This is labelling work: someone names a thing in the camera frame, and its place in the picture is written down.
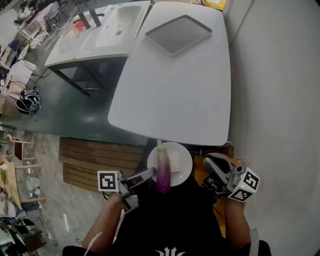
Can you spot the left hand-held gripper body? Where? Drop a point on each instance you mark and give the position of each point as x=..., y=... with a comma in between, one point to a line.
x=107, y=181

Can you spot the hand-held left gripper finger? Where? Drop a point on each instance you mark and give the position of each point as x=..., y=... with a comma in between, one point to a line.
x=147, y=173

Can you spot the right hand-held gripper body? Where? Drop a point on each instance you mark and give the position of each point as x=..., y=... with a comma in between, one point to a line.
x=246, y=182

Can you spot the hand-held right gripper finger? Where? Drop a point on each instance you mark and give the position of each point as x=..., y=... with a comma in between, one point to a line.
x=218, y=165

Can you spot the purple eggplant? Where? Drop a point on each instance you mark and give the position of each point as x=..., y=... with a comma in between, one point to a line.
x=163, y=175

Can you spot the white round plate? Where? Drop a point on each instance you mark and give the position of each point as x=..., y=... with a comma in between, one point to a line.
x=183, y=160

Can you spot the person's left forearm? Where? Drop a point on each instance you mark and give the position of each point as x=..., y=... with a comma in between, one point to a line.
x=105, y=220

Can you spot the person's right forearm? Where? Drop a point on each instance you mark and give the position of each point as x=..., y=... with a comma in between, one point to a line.
x=236, y=220

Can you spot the black device with screen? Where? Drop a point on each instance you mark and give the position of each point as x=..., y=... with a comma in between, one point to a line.
x=209, y=182

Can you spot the brown wooden slat pallet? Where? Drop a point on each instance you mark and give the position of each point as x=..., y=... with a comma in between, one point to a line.
x=95, y=155

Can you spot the white block on plate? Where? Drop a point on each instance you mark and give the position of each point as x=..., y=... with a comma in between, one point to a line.
x=175, y=161

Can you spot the person's black shirt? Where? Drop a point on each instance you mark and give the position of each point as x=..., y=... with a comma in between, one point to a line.
x=170, y=220

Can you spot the white bucket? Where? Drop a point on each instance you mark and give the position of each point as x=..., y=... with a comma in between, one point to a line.
x=32, y=182

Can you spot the wooden stool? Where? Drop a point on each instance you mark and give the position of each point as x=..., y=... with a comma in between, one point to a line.
x=18, y=150

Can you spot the wooden side table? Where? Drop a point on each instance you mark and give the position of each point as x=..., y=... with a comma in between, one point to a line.
x=11, y=180

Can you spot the black sink stand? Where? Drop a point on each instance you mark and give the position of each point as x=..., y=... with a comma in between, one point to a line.
x=82, y=80

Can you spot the grey square tray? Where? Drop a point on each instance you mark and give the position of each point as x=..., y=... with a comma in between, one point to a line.
x=178, y=35

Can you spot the white double sink counter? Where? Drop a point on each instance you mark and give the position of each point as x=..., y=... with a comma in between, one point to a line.
x=95, y=42

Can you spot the white cloth cover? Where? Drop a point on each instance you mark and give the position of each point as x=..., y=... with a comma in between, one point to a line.
x=20, y=72

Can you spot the yellow bin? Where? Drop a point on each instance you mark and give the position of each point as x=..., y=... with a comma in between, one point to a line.
x=212, y=3

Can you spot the black faucet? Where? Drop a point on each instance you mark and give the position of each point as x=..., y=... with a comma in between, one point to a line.
x=83, y=17
x=96, y=15

